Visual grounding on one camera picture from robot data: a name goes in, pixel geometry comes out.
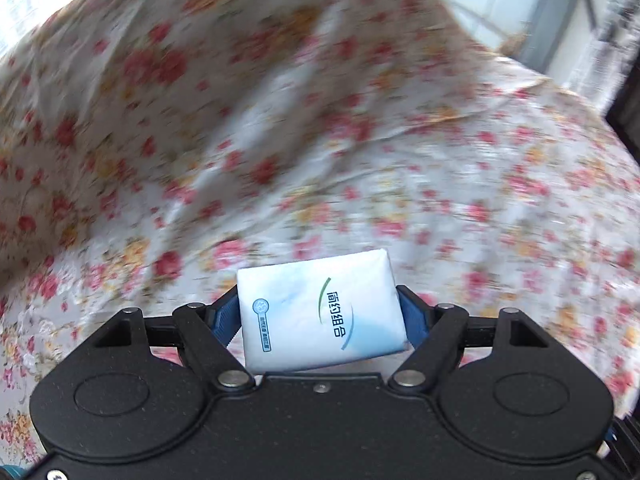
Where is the floral bed sheet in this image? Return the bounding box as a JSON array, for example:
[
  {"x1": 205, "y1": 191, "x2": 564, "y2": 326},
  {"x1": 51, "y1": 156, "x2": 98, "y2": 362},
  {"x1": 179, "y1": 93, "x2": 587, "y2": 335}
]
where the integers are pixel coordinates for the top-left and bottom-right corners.
[{"x1": 0, "y1": 0, "x2": 640, "y2": 471}]

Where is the white tissue pack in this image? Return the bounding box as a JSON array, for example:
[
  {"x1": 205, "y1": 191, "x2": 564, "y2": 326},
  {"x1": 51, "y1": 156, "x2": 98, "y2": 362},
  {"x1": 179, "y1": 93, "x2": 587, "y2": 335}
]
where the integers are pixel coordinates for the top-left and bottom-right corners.
[{"x1": 236, "y1": 248, "x2": 410, "y2": 376}]

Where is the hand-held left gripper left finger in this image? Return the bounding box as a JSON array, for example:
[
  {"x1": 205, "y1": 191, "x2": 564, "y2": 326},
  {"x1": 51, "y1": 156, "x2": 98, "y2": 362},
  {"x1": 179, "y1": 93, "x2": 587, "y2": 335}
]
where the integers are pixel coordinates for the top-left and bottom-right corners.
[{"x1": 92, "y1": 287, "x2": 256, "y2": 393}]

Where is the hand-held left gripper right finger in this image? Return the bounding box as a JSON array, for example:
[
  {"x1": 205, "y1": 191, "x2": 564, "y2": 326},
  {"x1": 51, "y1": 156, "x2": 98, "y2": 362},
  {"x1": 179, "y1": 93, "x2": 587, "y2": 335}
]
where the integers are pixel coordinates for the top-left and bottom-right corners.
[{"x1": 389, "y1": 285, "x2": 548, "y2": 393}]

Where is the dark window frame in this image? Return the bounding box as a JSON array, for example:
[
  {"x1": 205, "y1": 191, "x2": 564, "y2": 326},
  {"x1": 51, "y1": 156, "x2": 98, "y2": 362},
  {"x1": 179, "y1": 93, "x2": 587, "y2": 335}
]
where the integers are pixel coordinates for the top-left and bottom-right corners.
[{"x1": 517, "y1": 0, "x2": 640, "y2": 133}]

